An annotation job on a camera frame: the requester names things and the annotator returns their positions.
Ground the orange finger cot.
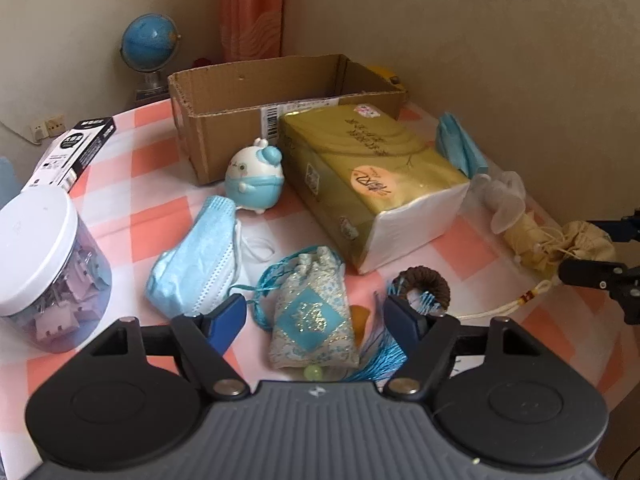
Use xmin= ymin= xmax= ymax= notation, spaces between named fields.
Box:
xmin=349 ymin=304 xmax=370 ymax=347

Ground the brown hair scrunchie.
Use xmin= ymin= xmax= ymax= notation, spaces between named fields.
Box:
xmin=390 ymin=266 xmax=451 ymax=314

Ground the blue face mask stack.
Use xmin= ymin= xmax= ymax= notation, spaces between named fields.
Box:
xmin=145 ymin=195 xmax=274 ymax=318

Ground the blue embroidered sachet pouch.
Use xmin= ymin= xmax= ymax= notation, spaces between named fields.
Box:
xmin=231 ymin=245 xmax=360 ymax=370

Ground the yellow sock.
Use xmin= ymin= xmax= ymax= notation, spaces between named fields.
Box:
xmin=503 ymin=211 xmax=564 ymax=278

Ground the white sock ball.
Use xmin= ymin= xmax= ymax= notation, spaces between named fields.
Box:
xmin=471 ymin=171 xmax=526 ymax=234

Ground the blue white plush toy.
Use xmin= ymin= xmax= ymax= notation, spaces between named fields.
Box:
xmin=224 ymin=138 xmax=284 ymax=214

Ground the cream embroidered sachet pouch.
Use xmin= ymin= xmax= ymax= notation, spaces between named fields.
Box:
xmin=458 ymin=220 xmax=616 ymax=321

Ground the gold tissue paper pack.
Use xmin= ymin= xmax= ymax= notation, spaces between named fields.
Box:
xmin=278 ymin=104 xmax=470 ymax=274

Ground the checkered orange white tablecloth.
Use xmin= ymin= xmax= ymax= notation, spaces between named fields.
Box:
xmin=0 ymin=95 xmax=640 ymax=480

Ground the clear jar white lid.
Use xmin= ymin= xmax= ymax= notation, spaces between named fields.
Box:
xmin=1 ymin=186 xmax=112 ymax=353

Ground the folded blue face mask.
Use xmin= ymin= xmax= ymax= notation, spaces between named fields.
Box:
xmin=435 ymin=113 xmax=488 ymax=179

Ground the brown cardboard box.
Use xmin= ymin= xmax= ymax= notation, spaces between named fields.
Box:
xmin=168 ymin=54 xmax=406 ymax=185

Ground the black white pen box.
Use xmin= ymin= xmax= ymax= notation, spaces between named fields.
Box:
xmin=22 ymin=117 xmax=116 ymax=192

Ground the yellow toy car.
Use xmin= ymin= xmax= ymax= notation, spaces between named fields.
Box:
xmin=367 ymin=65 xmax=402 ymax=88

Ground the blue floral sofa cover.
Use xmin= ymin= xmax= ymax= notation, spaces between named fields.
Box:
xmin=0 ymin=156 xmax=21 ymax=208

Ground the blue desk globe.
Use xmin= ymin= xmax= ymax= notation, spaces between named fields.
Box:
xmin=119 ymin=13 xmax=181 ymax=106

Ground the orange pink curtain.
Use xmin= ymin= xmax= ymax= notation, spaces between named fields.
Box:
xmin=220 ymin=0 xmax=283 ymax=62

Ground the beige wall socket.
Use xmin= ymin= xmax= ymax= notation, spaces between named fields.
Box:
xmin=44 ymin=115 xmax=66 ymax=138

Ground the white wall socket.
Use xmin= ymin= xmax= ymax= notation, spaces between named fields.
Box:
xmin=29 ymin=122 xmax=49 ymax=144

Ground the white wall cable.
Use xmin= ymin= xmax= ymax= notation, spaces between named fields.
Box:
xmin=0 ymin=119 xmax=39 ymax=146

